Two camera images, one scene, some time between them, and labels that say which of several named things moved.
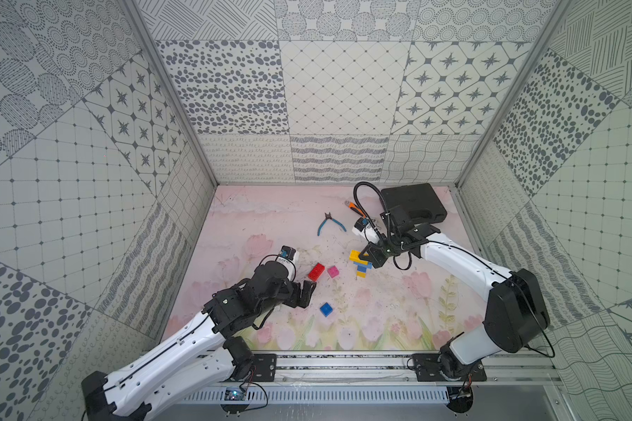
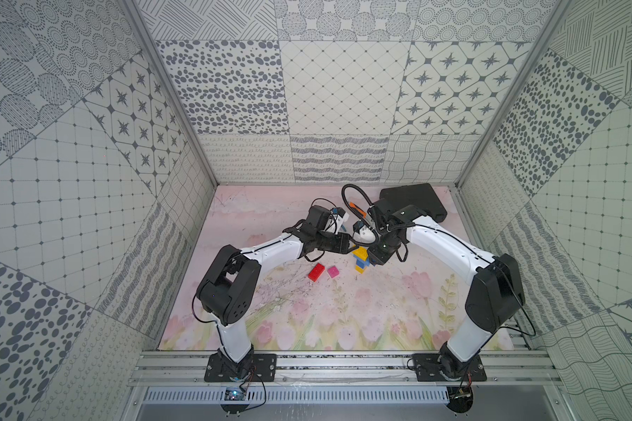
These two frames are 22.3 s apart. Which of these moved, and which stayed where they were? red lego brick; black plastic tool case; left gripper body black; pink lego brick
Moved: left gripper body black
Stayed: black plastic tool case; red lego brick; pink lego brick
